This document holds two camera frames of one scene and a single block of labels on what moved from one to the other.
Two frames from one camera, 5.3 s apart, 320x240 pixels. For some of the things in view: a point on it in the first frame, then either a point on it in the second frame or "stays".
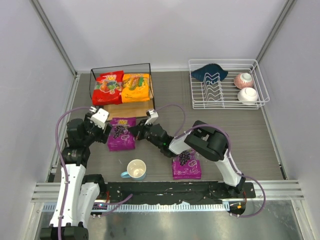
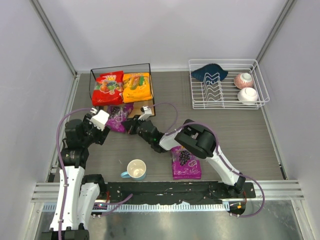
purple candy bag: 187,166 stays
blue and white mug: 136,170 stays
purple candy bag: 119,138 to 117,114
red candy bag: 108,89 stays
